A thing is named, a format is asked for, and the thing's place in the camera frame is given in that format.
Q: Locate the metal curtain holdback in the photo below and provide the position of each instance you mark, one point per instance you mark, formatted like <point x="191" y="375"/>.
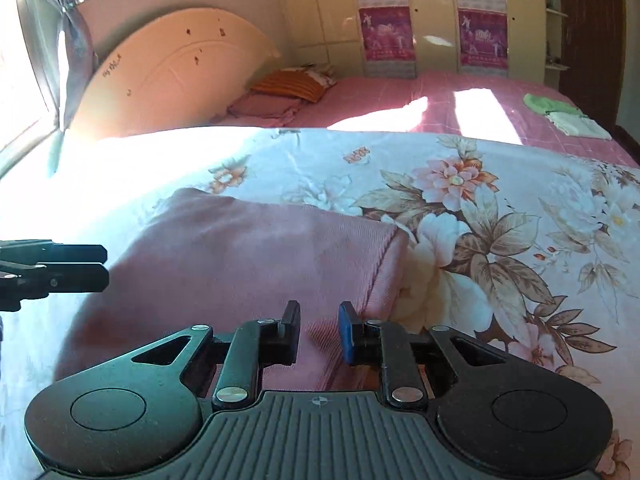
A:
<point x="75" y="2"/>

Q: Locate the folded pink cloth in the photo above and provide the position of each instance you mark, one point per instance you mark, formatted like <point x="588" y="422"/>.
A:
<point x="265" y="107"/>

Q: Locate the dark brown door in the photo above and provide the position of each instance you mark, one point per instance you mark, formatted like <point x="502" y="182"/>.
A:
<point x="595" y="35"/>

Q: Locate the window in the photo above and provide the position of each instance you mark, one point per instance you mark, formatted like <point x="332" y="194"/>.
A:
<point x="25" y="85"/>

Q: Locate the purple calendar poster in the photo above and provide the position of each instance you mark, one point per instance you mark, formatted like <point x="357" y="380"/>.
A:
<point x="482" y="25"/>
<point x="385" y="25"/>

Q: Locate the beige wooden headboard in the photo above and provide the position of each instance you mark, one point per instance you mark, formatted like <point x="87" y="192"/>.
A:
<point x="175" y="75"/>

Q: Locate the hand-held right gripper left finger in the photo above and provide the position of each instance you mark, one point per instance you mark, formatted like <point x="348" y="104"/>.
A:
<point x="290" y="335"/>

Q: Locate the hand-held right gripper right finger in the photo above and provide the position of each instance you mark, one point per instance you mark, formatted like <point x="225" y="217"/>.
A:
<point x="347" y="335"/>

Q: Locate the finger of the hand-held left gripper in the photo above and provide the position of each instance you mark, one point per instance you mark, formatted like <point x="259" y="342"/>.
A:
<point x="75" y="254"/>
<point x="75" y="277"/>

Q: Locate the pink knit garment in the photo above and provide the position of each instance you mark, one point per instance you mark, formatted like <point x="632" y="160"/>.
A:
<point x="250" y="250"/>

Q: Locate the green cloth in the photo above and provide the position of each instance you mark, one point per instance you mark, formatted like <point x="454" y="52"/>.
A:
<point x="550" y="104"/>

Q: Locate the orange striped pillow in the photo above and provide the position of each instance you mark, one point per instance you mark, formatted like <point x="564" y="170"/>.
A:
<point x="295" y="82"/>

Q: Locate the pink bed sheet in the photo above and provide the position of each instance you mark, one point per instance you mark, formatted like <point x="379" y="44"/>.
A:
<point x="380" y="95"/>

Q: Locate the cream wardrobe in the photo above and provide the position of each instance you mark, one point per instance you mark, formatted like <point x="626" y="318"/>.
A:
<point x="435" y="10"/>

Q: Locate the floral blanket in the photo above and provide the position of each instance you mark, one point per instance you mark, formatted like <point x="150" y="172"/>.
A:
<point x="500" y="235"/>

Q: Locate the folded white cloth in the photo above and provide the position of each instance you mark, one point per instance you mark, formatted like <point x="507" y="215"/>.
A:
<point x="580" y="127"/>

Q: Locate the grey curtain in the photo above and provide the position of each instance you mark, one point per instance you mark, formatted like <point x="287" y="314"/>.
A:
<point x="75" y="45"/>

